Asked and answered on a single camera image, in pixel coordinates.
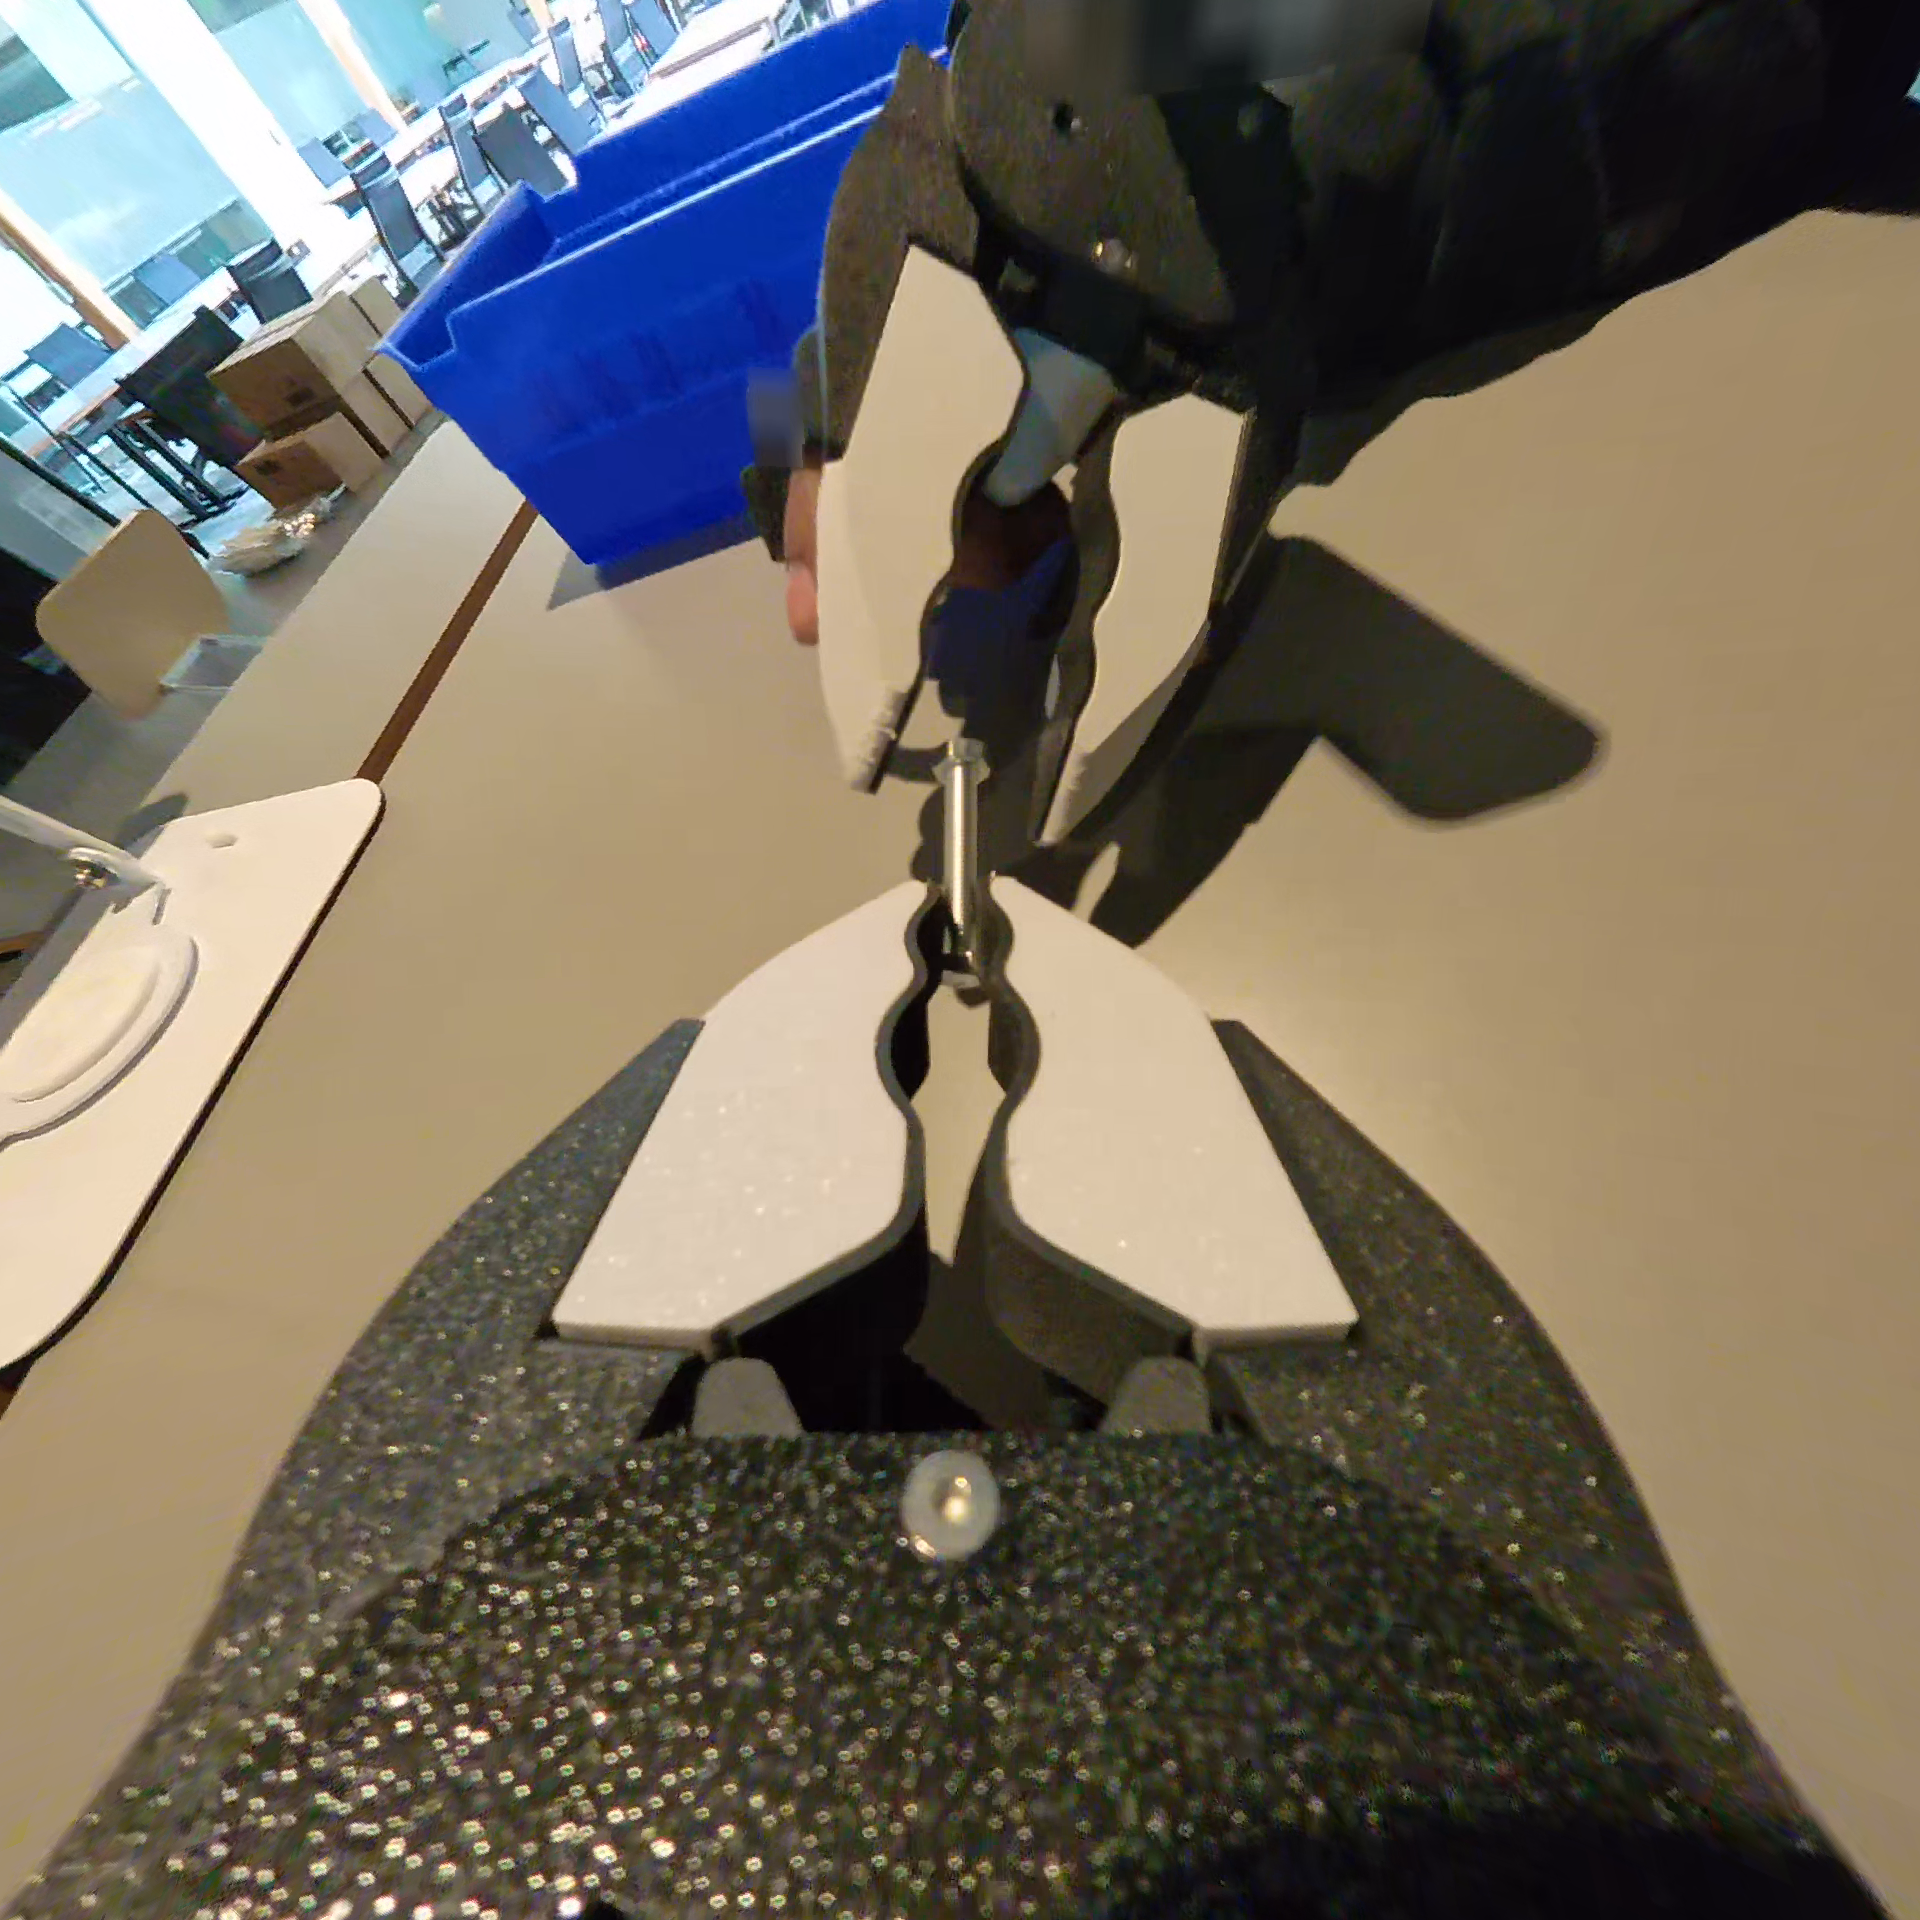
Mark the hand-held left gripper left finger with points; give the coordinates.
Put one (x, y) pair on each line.
(750, 1170)

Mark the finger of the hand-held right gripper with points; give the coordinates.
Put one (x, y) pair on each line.
(899, 452)
(1170, 569)

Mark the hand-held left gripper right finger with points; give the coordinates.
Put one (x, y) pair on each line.
(1155, 1170)

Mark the silver metal bolt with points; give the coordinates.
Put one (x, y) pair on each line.
(957, 839)

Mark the person's right hand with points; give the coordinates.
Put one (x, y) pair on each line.
(803, 580)

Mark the blue plastic bin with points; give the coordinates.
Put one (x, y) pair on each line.
(632, 377)
(721, 136)

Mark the group of black chairs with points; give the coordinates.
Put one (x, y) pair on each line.
(518, 140)

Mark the brown cardboard box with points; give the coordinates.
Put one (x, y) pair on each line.
(293, 468)
(303, 366)

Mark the crumpled clear plastic bag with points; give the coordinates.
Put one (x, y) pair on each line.
(280, 538)

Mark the light wooden chair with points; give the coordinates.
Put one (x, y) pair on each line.
(127, 600)

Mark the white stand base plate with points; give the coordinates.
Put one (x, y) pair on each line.
(226, 961)

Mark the clear acrylic stand bracket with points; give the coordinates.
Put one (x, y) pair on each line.
(89, 866)

